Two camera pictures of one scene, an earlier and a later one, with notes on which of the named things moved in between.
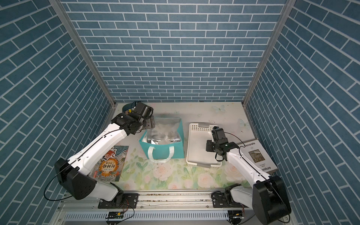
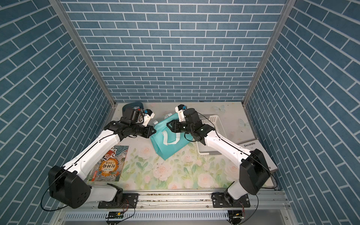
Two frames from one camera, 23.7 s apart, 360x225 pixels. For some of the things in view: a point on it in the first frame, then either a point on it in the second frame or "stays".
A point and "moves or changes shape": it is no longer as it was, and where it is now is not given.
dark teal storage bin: [130, 106] stays
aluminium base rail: [217, 200] stays
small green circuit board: [115, 215] stays
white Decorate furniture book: [254, 151] stays
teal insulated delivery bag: [165, 141] moves or changes shape
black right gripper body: [211, 146] -> [184, 128]
